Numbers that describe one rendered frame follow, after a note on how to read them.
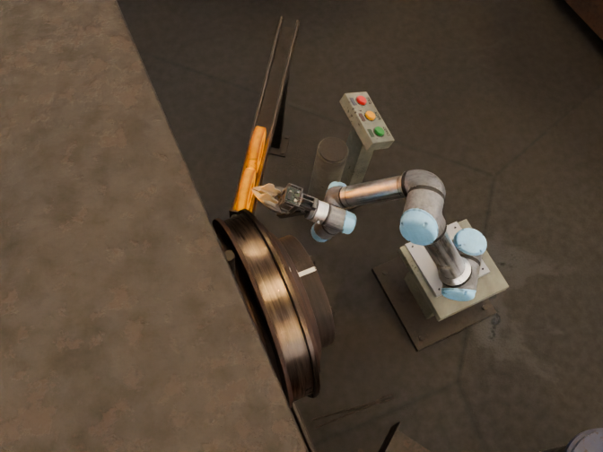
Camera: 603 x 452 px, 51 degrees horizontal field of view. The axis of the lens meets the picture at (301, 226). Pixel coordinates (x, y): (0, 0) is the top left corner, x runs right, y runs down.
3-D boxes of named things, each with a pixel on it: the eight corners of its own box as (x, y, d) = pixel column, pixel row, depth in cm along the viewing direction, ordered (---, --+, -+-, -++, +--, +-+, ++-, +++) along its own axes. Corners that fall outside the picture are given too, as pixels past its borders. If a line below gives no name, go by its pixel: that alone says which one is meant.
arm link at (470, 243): (480, 245, 239) (491, 229, 227) (475, 276, 233) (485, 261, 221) (449, 236, 240) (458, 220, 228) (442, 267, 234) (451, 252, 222)
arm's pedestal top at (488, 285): (463, 222, 260) (467, 218, 257) (505, 290, 249) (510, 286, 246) (397, 251, 252) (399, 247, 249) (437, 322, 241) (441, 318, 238)
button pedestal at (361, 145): (341, 219, 285) (365, 145, 230) (318, 175, 294) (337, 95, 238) (371, 207, 289) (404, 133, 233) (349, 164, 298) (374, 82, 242)
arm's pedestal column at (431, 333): (448, 236, 286) (466, 211, 263) (495, 314, 273) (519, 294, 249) (371, 269, 276) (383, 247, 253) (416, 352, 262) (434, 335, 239)
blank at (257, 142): (246, 159, 203) (256, 161, 203) (257, 117, 208) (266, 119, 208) (247, 178, 217) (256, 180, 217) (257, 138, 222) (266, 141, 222)
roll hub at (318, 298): (310, 363, 158) (323, 334, 133) (266, 266, 168) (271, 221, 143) (329, 354, 160) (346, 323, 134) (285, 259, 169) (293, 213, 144)
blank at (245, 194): (234, 204, 197) (245, 205, 197) (246, 160, 202) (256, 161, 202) (236, 220, 212) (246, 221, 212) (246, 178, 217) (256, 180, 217)
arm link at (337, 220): (345, 239, 217) (356, 231, 209) (316, 229, 214) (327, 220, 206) (348, 219, 220) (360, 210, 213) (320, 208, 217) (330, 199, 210)
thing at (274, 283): (284, 421, 161) (301, 386, 118) (218, 262, 177) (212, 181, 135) (308, 411, 162) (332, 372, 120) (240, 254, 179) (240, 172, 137)
